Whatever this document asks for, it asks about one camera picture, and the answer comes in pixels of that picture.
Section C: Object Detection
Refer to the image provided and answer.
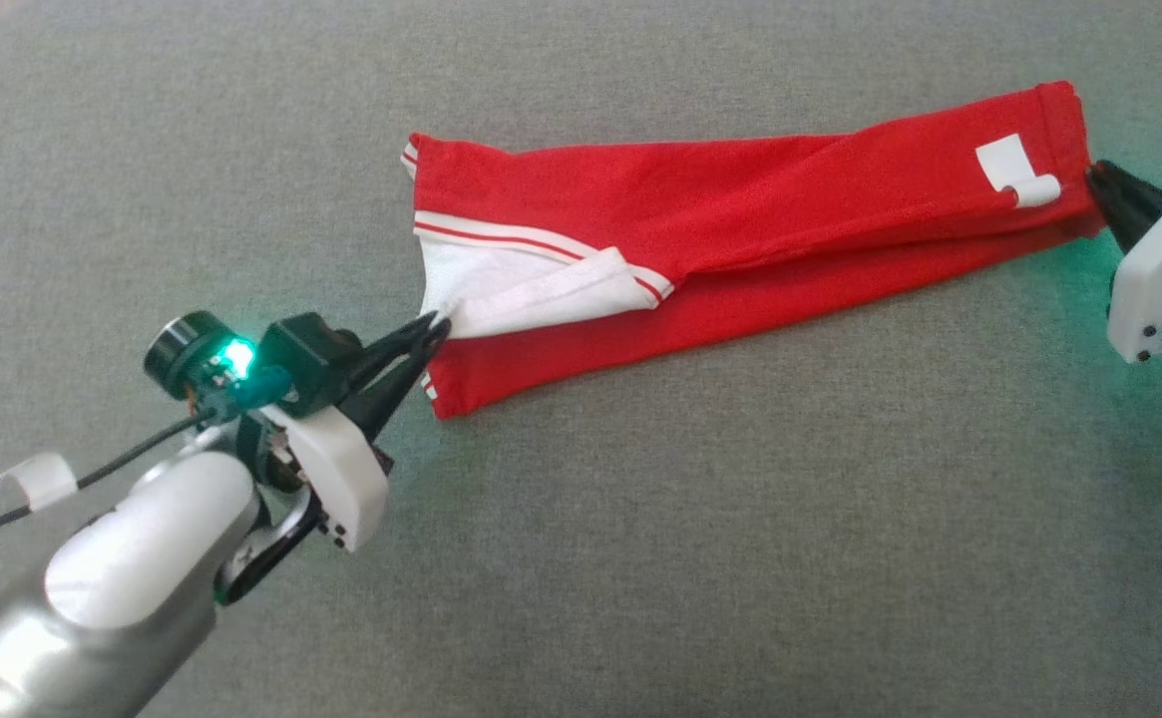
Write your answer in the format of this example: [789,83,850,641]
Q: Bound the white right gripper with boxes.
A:
[1086,161,1162,366]

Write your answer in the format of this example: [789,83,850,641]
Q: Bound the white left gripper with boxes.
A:
[260,311,453,555]

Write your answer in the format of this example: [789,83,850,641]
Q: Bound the red and white shorts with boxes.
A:
[400,81,1107,421]

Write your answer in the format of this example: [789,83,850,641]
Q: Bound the large grey sofa seat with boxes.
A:
[0,0,1162,718]

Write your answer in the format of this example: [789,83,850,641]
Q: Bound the blue left camera connector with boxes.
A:
[199,363,293,427]

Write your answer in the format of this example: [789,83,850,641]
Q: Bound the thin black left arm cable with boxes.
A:
[0,407,220,548]

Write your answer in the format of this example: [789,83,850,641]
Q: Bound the white cable tape tab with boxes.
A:
[0,453,79,513]

